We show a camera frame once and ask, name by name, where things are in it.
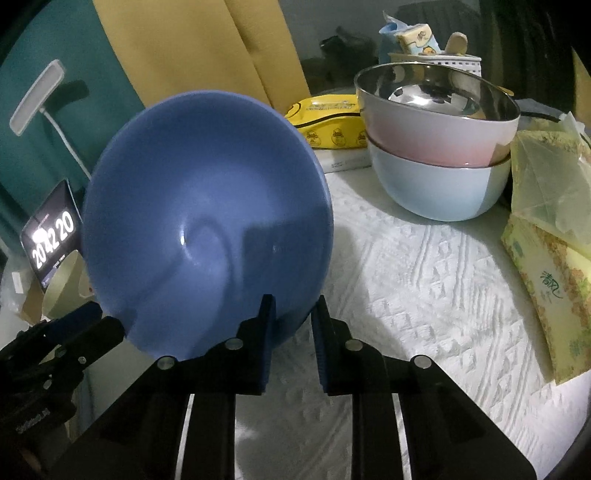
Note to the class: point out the teal curtain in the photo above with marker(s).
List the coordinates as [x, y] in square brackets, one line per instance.
[92, 46]

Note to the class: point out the light blue steel bowl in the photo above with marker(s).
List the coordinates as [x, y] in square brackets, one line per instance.
[429, 194]

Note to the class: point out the yellow-green tissue pack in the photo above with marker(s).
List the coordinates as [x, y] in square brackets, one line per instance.
[554, 277]

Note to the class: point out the white utensil holder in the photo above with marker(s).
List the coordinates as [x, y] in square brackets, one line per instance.
[461, 62]

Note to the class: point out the white quilted tablecloth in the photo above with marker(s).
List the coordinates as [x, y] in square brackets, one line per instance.
[415, 286]

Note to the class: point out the pink steel bowl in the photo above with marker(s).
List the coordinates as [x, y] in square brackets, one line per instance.
[425, 138]

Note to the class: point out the light blue carton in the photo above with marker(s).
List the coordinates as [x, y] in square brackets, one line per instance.
[388, 41]

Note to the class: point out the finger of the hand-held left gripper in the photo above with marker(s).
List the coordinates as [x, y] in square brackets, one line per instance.
[81, 316]
[101, 334]

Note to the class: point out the white desk lamp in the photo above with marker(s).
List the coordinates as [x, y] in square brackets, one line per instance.
[37, 97]

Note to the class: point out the yellow wipes pack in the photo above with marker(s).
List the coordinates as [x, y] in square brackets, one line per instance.
[332, 124]

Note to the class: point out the wooden spoon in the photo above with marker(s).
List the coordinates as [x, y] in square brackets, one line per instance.
[457, 42]

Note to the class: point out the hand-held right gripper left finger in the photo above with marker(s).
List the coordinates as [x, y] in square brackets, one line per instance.
[265, 346]

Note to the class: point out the dark glass sliding door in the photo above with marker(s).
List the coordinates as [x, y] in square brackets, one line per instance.
[337, 27]

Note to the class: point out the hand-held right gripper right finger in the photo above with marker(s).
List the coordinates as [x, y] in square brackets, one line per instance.
[321, 346]

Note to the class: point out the tablet showing clock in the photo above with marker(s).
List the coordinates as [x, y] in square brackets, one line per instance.
[51, 235]

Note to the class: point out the white booklet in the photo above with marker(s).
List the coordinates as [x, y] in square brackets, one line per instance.
[344, 159]

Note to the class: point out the yellow cartoon packet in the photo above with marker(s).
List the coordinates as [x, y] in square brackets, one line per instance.
[418, 39]

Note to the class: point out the cream bowl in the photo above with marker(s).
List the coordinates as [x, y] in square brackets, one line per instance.
[64, 286]

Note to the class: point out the yellow curtain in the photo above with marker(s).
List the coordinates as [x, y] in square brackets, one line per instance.
[184, 41]
[579, 71]

